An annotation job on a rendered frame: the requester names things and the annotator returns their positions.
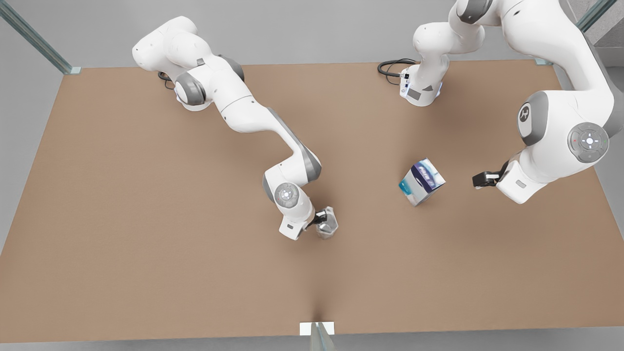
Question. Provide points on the silver frame post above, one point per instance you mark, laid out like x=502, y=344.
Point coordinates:
x=592, y=14
x=318, y=334
x=36, y=41

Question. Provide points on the grey glass cup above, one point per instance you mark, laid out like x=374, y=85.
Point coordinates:
x=328, y=223

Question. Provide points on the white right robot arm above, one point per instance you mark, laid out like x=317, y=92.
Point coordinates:
x=243, y=109

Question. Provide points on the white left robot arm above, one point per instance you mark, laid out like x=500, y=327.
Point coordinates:
x=551, y=39

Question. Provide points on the blue and white printed box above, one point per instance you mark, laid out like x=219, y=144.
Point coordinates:
x=422, y=181

